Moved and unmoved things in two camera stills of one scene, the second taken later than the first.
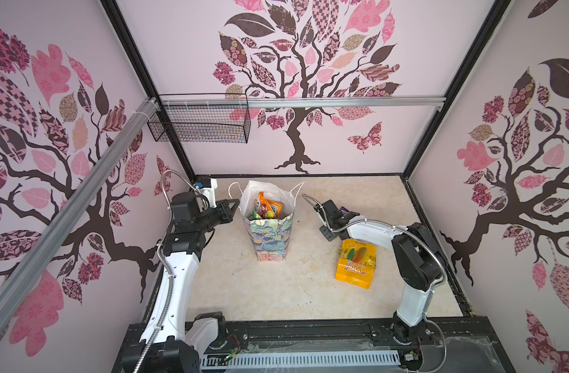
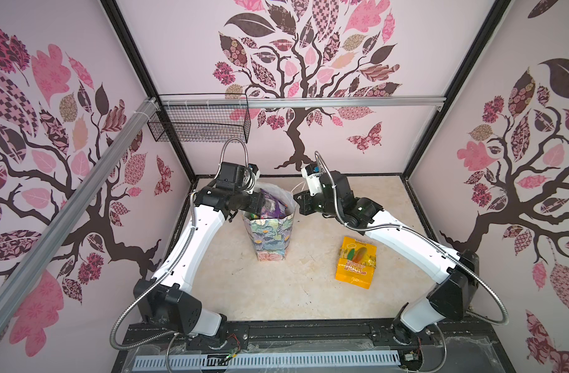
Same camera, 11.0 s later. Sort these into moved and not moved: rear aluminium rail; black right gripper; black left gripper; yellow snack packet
Moved: black left gripper; black right gripper
Not moved: yellow snack packet; rear aluminium rail
